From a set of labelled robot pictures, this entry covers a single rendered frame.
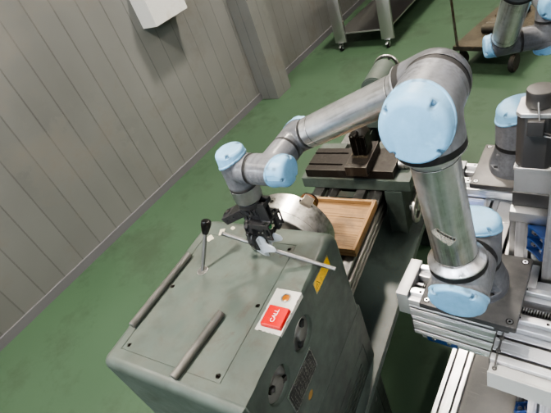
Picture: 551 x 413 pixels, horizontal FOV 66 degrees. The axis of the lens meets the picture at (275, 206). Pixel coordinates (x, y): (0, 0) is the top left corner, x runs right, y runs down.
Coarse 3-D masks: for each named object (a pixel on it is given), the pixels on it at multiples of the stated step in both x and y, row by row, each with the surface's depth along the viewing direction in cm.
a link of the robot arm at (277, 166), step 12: (276, 144) 99; (288, 144) 99; (252, 156) 98; (264, 156) 96; (276, 156) 95; (288, 156) 95; (252, 168) 96; (264, 168) 95; (276, 168) 93; (288, 168) 94; (252, 180) 98; (264, 180) 95; (276, 180) 94; (288, 180) 95
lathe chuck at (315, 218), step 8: (280, 200) 149; (288, 200) 148; (296, 200) 148; (280, 208) 146; (288, 208) 146; (296, 208) 146; (304, 208) 146; (312, 208) 148; (296, 216) 144; (304, 216) 144; (312, 216) 146; (320, 216) 148; (312, 224) 145; (320, 224) 147; (328, 224) 150; (320, 232) 146; (328, 232) 149
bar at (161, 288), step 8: (184, 256) 135; (176, 264) 134; (184, 264) 135; (176, 272) 132; (168, 280) 130; (160, 288) 128; (152, 296) 126; (144, 304) 124; (152, 304) 125; (144, 312) 123; (136, 320) 121
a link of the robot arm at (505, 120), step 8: (512, 96) 127; (520, 96) 125; (504, 104) 126; (512, 104) 124; (496, 112) 126; (504, 112) 123; (512, 112) 121; (496, 120) 127; (504, 120) 124; (512, 120) 122; (496, 128) 129; (504, 128) 125; (512, 128) 123; (496, 136) 130; (504, 136) 127; (512, 136) 125; (496, 144) 132; (504, 144) 128; (512, 144) 127
